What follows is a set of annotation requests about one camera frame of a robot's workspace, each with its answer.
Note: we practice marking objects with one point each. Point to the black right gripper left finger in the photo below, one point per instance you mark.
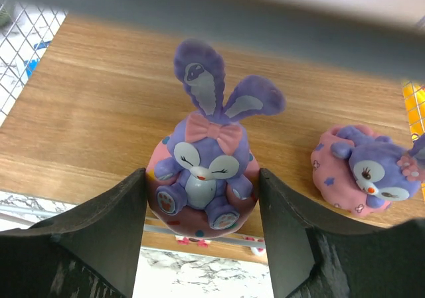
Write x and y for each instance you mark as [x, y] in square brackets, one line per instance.
[91, 250]

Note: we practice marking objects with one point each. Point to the white wire wooden shelf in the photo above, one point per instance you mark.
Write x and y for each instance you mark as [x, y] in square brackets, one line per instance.
[106, 94]

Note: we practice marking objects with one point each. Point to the pink bear cake car toy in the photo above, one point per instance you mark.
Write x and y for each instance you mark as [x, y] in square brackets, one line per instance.
[202, 243]

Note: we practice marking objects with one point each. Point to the purple unicorn pink donut toy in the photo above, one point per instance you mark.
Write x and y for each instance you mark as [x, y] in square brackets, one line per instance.
[362, 172]

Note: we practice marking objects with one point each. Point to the purple bunny pink donut toy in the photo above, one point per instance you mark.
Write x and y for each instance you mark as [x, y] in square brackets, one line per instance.
[202, 179]

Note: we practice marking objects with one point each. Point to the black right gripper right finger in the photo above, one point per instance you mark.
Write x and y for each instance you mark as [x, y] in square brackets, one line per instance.
[315, 252]

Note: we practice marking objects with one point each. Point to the blue razor box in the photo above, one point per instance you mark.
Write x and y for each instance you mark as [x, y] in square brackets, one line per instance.
[39, 50]

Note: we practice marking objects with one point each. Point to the yellow plastic basket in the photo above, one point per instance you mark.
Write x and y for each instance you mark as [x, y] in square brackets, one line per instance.
[413, 93]

